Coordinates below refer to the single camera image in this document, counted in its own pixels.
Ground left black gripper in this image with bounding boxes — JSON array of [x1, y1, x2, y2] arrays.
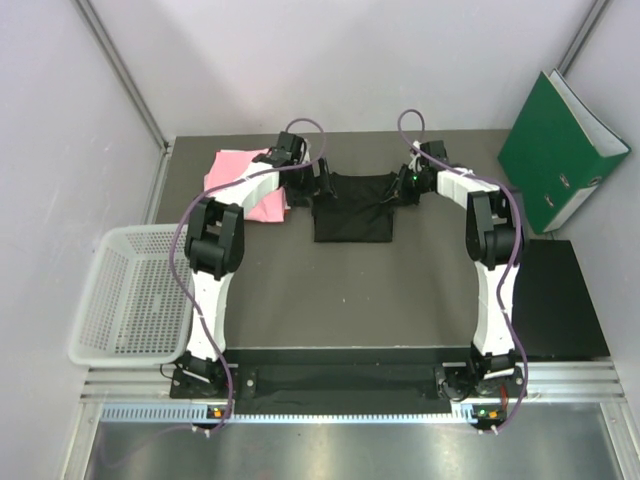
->
[[283, 156, 335, 207]]

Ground black printed t shirt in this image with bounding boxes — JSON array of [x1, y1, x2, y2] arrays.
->
[[312, 173, 397, 243]]

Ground pink t shirt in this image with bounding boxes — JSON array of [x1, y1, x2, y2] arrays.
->
[[204, 149, 288, 223]]

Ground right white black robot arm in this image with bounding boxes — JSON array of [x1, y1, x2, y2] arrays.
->
[[399, 140, 525, 396]]

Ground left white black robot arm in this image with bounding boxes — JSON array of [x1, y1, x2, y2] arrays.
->
[[178, 132, 313, 397]]

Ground black notebook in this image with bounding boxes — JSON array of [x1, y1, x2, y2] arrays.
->
[[512, 239, 610, 362]]

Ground white plastic basket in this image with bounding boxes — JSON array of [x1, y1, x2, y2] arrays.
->
[[68, 224, 192, 368]]

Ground green ring binder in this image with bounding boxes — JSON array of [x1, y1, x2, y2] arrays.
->
[[498, 70, 631, 235]]

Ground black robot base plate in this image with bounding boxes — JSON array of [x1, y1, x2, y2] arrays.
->
[[169, 347, 524, 416]]

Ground perforated grey cable duct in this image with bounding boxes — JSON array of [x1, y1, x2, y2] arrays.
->
[[100, 403, 499, 425]]

